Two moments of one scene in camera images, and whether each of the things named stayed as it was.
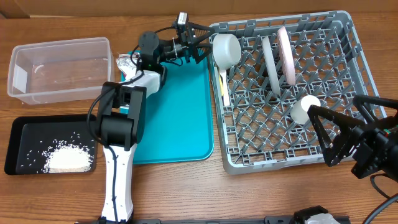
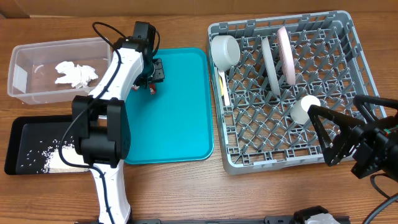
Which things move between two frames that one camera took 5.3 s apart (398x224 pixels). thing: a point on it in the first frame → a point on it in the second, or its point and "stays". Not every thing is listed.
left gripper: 189,40 → 159,74
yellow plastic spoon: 221,86 stays
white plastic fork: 225,88 stays
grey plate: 271,65 stays
